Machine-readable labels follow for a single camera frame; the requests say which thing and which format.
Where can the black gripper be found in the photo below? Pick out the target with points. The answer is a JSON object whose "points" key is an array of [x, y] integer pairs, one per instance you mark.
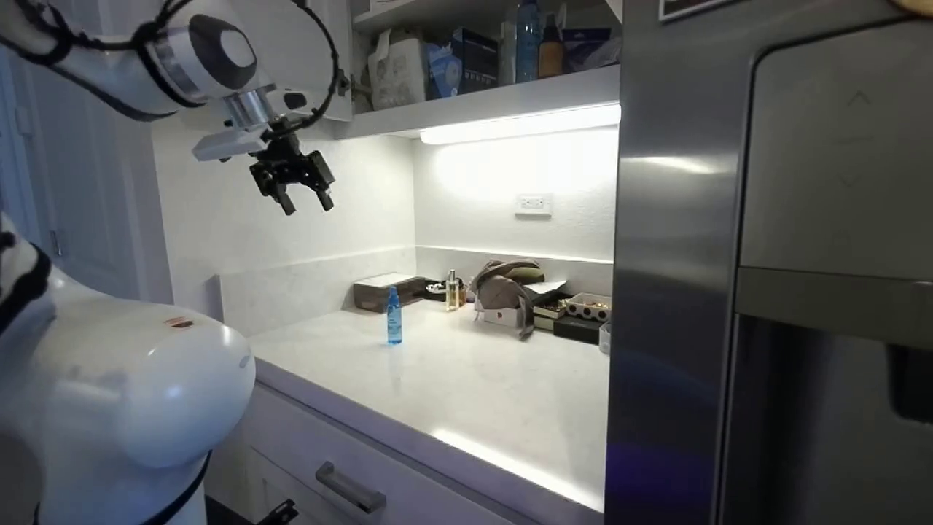
{"points": [[289, 165]]}

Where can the white cabinet door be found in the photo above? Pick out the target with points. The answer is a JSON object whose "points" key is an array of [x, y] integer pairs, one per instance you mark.
{"points": [[294, 60]]}

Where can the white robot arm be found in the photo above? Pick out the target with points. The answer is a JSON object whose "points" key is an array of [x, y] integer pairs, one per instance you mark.
{"points": [[119, 388]]}

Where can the white upper cabinet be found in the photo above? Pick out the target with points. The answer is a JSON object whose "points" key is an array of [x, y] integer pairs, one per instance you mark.
{"points": [[485, 102]]}

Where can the grey tall cabinet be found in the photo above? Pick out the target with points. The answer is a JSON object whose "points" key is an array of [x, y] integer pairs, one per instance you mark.
{"points": [[88, 193]]}

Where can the brown box with white lid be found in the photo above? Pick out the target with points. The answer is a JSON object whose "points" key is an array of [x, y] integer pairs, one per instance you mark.
{"points": [[384, 292]]}

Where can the blue plastic bottle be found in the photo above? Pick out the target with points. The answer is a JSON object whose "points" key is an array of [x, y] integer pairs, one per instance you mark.
{"points": [[394, 321]]}

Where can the white plastic bag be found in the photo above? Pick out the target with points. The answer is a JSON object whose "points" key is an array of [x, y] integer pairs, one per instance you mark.
{"points": [[397, 73]]}

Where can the black white polka-dot item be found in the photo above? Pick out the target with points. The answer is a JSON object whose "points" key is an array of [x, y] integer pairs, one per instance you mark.
{"points": [[435, 290]]}

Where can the small amber bottle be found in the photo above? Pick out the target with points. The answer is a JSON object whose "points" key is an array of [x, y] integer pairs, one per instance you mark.
{"points": [[453, 292]]}

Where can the white drawer front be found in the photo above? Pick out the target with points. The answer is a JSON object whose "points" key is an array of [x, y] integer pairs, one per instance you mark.
{"points": [[294, 438]]}

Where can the tall clear bottle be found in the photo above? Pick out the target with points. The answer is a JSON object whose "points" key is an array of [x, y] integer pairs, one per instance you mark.
{"points": [[527, 45]]}

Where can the brown glass bottle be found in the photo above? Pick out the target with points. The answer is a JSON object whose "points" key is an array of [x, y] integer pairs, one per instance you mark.
{"points": [[552, 53]]}

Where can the black case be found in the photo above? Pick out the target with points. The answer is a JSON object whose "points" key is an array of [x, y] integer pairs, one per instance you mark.
{"points": [[577, 331]]}

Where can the box of round cells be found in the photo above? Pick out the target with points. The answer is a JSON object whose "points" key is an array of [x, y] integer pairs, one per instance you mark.
{"points": [[588, 308]]}

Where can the dark blue box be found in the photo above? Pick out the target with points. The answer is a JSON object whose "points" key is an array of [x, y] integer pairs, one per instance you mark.
{"points": [[588, 48]]}

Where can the stainless steel refrigerator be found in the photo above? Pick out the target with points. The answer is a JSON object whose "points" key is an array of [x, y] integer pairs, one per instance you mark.
{"points": [[680, 292]]}

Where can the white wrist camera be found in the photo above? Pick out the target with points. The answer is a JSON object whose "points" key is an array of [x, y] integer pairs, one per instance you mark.
{"points": [[230, 143]]}

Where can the white wall outlet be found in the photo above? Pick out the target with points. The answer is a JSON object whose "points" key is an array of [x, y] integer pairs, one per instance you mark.
{"points": [[536, 204]]}

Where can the black mount clamp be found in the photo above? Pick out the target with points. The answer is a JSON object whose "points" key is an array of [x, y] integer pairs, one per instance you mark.
{"points": [[282, 510]]}

